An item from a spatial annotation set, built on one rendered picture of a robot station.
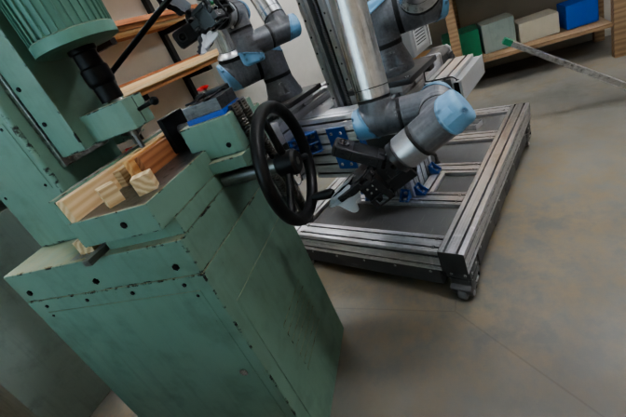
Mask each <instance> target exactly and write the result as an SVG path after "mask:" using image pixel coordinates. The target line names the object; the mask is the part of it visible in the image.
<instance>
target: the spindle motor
mask: <svg viewBox="0 0 626 417"><path fill-rule="evenodd" d="M0 9H1V10H2V12H3V13H4V15H5V16H6V18H7V20H8V21H9V22H10V24H11V25H12V27H13V28H14V30H15V31H16V33H17V34H18V35H19V37H20V39H21V40H22V42H23V43H24V45H25V46H26V47H27V48H29V51H30V52H31V54H32V55H33V57H34V59H35V60H36V61H56V60H60V59H64V58H67V57H69V56H68V55H67V52H69V51H70V50H72V49H75V48H77V47H81V46H84V45H86V44H90V43H95V44H96V46H99V45H101V44H103V43H105V42H106V41H108V40H110V39H111V38H112V37H114V36H115V35H116V34H117V33H118V32H119V30H118V29H117V27H116V24H115V23H114V21H113V20H112V18H111V16H110V14H109V12H108V11H107V9H106V7H105V5H104V4H103V2H102V0H0Z"/></svg>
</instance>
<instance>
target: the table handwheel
mask: <svg viewBox="0 0 626 417"><path fill-rule="evenodd" d="M269 114H276V115H278V116H279V117H280V118H281V119H282V120H283V121H284V122H285V123H286V125H287V126H288V127H289V129H290V131H291V132H292V134H293V136H294V138H295V140H296V142H297V145H298V147H299V150H300V153H301V154H299V153H298V151H296V150H295V149H293V148H291V149H288V150H285V149H284V147H283V146H282V144H281V142H280V141H279V138H278V137H277V135H276V133H275V131H274V130H273V128H272V127H271V125H270V123H269V121H268V120H267V117H268V116H269ZM265 132H266V134H267V135H268V137H269V138H270V140H271V141H272V143H273V145H274V147H275V148H276V150H277V153H276V154H275V156H274V159H271V160H266V155H265V139H264V134H265ZM250 147H251V155H252V165H251V166H247V167H245V168H238V169H235V170H231V171H228V172H225V173H222V175H221V183H222V185H223V186H224V187H229V186H233V185H237V184H241V183H244V182H250V181H254V180H257V181H258V183H259V186H260V188H261V190H262V193H263V195H264V197H265V200H266V201H267V203H268V205H269V206H270V207H271V208H272V209H273V211H274V212H275V213H276V214H277V215H278V216H279V217H280V218H281V219H282V220H283V221H284V222H286V223H288V224H289V225H292V226H301V225H304V224H306V223H307V222H309V221H310V219H311V218H312V216H313V214H314V212H315V209H316V206H317V200H314V201H313V200H312V198H311V195H312V194H315V193H316V192H317V191H318V182H317V173H316V169H315V164H314V159H313V156H312V153H311V150H310V147H309V144H308V141H307V139H306V135H305V133H304V131H303V130H302V128H301V126H300V124H299V122H298V121H297V119H296V118H295V116H294V115H293V114H292V112H291V111H290V110H289V109H288V108H287V107H286V106H284V105H283V104H282V103H280V102H277V101H265V102H263V103H261V104H260V105H259V106H258V107H257V109H256V110H255V112H254V114H253V116H252V122H251V128H250ZM302 161H303V162H302ZM303 163H304V167H305V172H306V203H305V206H304V208H303V210H302V211H301V212H300V213H295V206H294V196H293V175H296V174H300V172H301V170H302V168H303ZM276 174H279V175H280V177H282V178H285V181H286V192H287V206H286V204H285V203H284V201H283V200H282V198H281V197H280V195H279V192H278V190H277V188H276V186H275V184H274V182H273V180H272V177H271V176H272V175H276Z"/></svg>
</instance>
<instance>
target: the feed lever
mask: <svg viewBox="0 0 626 417"><path fill-rule="evenodd" d="M171 1H172V0H163V1H162V3H161V4H160V5H159V7H158V8H157V9H156V11H155V12H154V13H153V15H152V16H151V17H150V18H149V20H148V21H147V22H146V24H145V25H144V26H143V27H142V29H141V30H140V31H139V32H138V33H137V35H136V36H135V37H134V38H133V40H132V41H131V42H130V44H129V45H128V47H127V48H126V49H125V50H124V52H123V53H122V54H121V56H120V57H119V58H118V60H117V61H116V62H115V64H114V65H113V66H112V68H111V70H112V72H113V74H115V72H116V71H117V70H118V68H119V67H120V66H121V65H122V63H123V62H124V61H125V59H126V58H127V57H128V56H129V54H130V53H131V52H132V50H133V49H134V48H135V47H136V46H137V45H138V44H139V42H140V41H141V40H142V39H143V37H144V36H145V35H146V33H147V32H148V31H149V29H150V28H151V27H152V26H153V24H154V23H155V22H156V21H157V19H158V18H159V17H160V15H161V14H162V13H163V11H164V10H165V9H166V8H167V6H168V5H169V4H170V2H171Z"/></svg>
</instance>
